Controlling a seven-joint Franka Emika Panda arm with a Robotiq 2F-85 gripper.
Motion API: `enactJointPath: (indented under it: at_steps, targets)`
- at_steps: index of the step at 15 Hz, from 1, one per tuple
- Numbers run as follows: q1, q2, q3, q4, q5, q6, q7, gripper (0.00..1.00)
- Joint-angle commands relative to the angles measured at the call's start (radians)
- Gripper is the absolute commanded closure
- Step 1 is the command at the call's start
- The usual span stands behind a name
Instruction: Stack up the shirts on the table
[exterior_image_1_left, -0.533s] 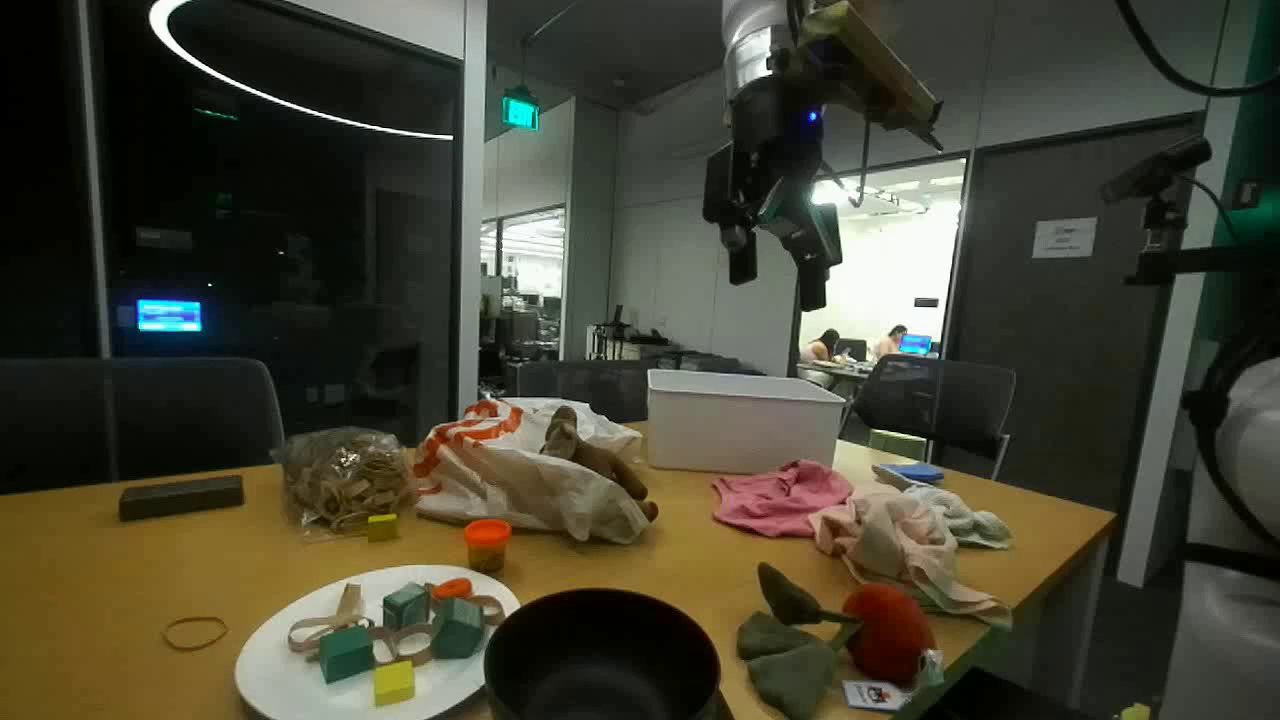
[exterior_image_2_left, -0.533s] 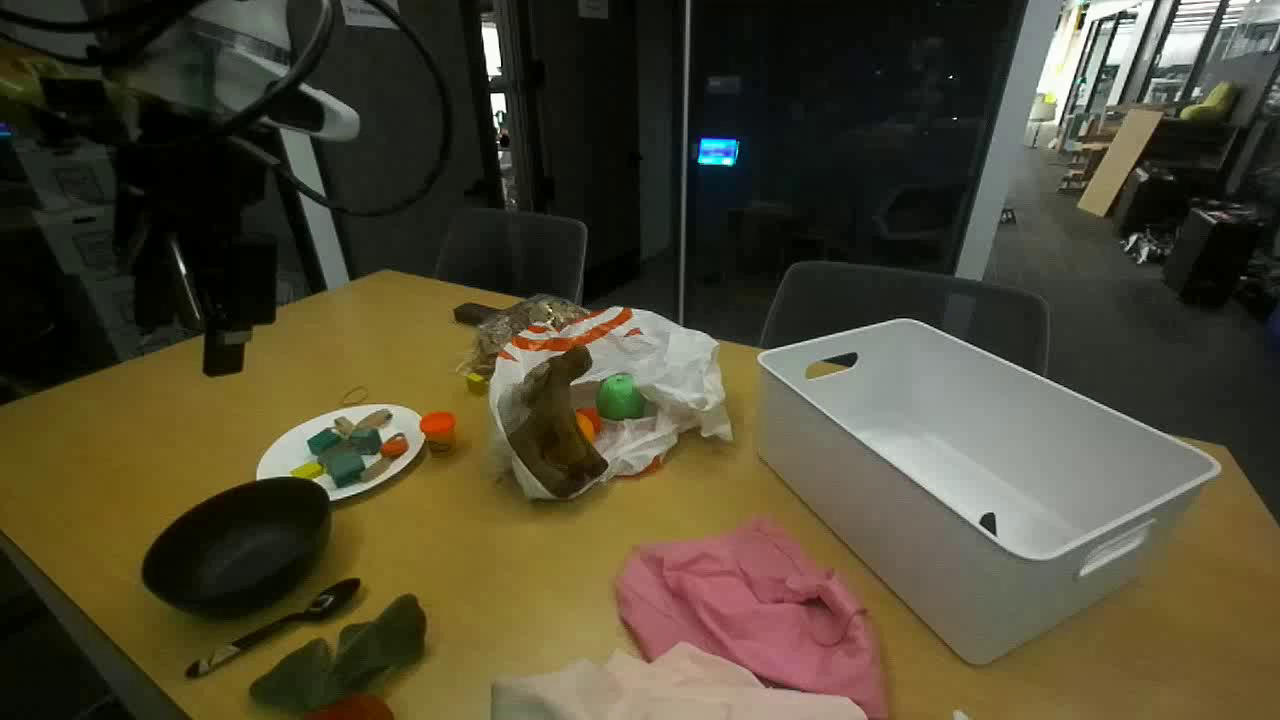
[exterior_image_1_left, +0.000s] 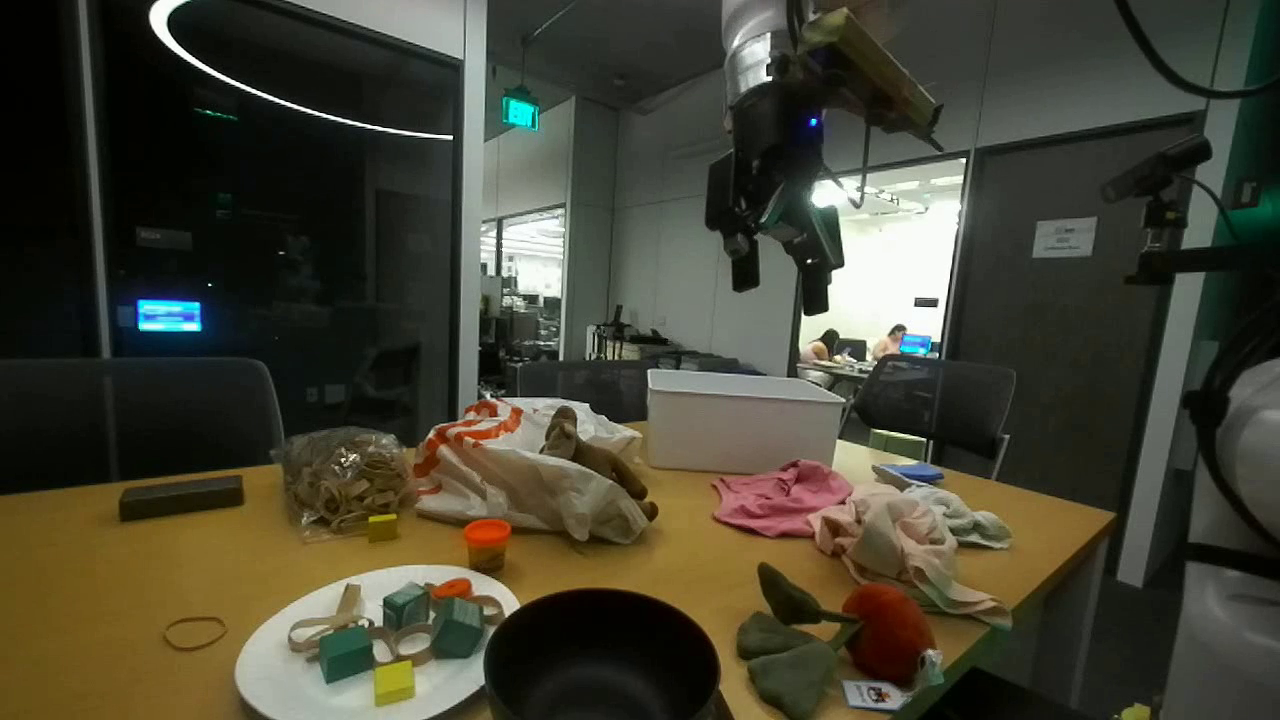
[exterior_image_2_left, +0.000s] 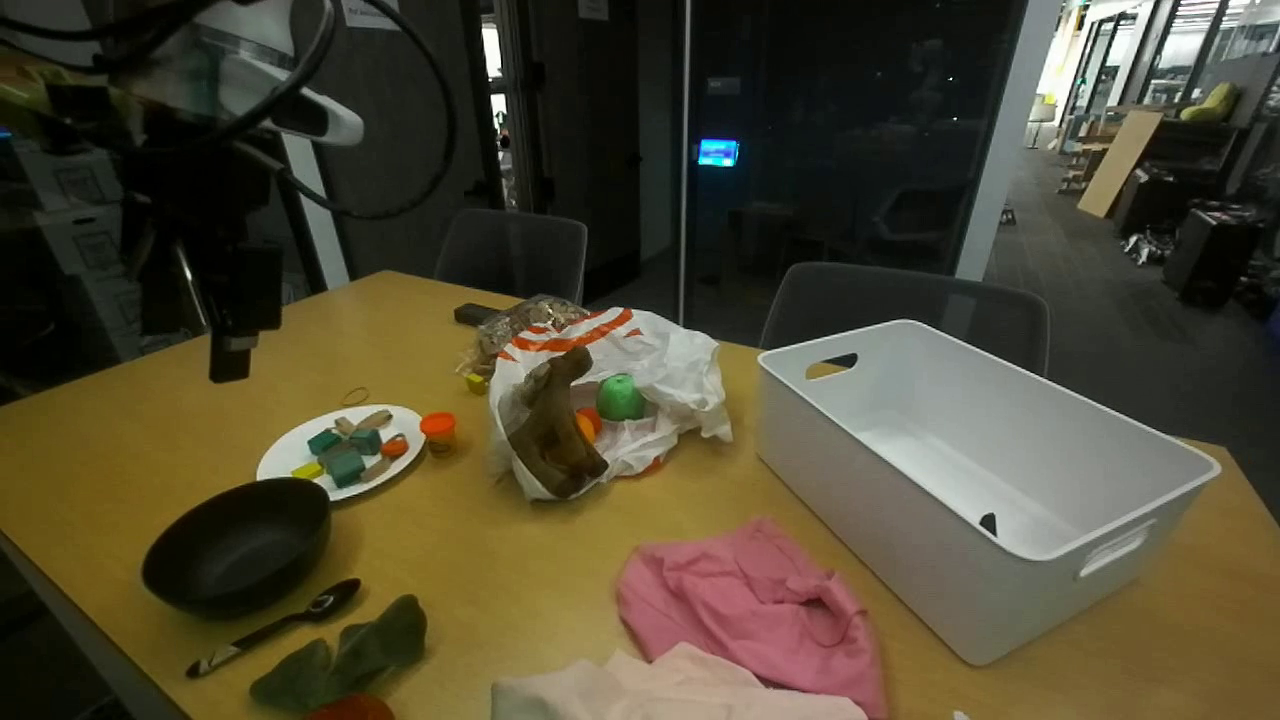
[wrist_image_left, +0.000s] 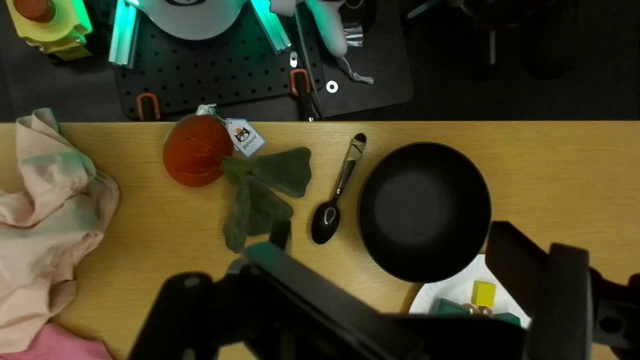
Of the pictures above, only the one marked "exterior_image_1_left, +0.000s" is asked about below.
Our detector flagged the orange lid small container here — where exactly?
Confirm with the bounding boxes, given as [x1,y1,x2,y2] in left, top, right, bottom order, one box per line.
[461,516,516,579]

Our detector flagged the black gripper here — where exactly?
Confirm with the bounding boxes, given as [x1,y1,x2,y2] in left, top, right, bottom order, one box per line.
[703,79,853,318]

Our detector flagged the seated background person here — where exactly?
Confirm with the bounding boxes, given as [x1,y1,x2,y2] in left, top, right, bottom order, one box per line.
[867,318,911,365]
[806,323,848,367]

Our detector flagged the tan rubber band loop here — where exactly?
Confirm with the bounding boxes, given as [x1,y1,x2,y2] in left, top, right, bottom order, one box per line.
[159,613,231,655]

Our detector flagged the tan rubber bands bundle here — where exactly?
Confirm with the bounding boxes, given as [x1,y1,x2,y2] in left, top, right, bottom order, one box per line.
[285,579,371,658]

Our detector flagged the green exit sign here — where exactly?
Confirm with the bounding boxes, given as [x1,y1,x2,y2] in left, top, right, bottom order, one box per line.
[496,85,548,137]

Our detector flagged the white bag orange print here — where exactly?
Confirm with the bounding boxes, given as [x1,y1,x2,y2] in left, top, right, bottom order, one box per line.
[408,395,657,546]

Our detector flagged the tan wrist camera mount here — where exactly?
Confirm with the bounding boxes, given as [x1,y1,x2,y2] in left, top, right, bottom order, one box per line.
[797,3,949,149]

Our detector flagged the teal wooden block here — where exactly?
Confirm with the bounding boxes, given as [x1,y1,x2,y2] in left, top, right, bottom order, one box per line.
[430,596,493,662]
[380,579,438,637]
[316,625,380,688]

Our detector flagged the black rectangular bar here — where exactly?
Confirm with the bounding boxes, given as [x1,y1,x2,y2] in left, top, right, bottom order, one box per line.
[118,470,249,522]

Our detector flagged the white plastic bin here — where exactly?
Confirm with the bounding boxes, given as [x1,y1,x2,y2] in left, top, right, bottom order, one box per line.
[643,367,848,480]

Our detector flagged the brown plush toy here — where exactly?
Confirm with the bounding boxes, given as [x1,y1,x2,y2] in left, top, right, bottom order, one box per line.
[539,403,665,522]

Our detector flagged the peach shirt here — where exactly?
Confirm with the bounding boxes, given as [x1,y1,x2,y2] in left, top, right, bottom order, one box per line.
[810,480,999,619]

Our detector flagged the white plush tag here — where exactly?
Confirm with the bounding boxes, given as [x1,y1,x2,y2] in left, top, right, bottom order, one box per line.
[842,676,921,714]

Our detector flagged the red plush fruit green leaves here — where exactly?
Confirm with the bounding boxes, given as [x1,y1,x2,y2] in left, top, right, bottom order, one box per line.
[733,559,945,720]

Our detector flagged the blue sponge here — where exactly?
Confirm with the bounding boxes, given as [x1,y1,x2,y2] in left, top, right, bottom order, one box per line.
[873,460,949,492]

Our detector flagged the black mesh office chair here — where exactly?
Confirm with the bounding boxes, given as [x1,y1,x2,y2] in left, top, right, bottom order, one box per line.
[848,352,1019,484]

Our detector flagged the white round plate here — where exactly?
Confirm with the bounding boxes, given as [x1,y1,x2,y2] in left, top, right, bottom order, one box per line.
[231,559,523,720]

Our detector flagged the blue lit wall screen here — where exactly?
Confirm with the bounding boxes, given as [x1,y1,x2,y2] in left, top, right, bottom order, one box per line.
[131,296,210,338]

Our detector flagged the white ring ceiling light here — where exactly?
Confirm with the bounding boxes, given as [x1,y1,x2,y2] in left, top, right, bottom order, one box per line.
[144,0,461,149]

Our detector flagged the black bowl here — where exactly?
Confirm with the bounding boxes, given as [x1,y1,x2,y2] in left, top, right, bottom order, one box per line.
[479,589,725,720]

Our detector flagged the yellow wooden block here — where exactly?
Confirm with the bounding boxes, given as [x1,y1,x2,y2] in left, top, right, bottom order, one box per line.
[367,655,420,707]

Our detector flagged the pink shirt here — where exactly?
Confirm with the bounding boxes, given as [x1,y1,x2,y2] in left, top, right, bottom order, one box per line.
[709,457,857,542]

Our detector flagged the black camera on stand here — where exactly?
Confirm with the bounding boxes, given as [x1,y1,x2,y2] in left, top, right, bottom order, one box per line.
[1095,132,1280,287]

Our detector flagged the white paper door sign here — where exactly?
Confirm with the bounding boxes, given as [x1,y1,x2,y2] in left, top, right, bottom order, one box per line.
[1027,213,1105,263]

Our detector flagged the wide dark grey chair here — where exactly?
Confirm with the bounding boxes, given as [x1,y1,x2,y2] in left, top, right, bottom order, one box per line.
[0,352,294,498]

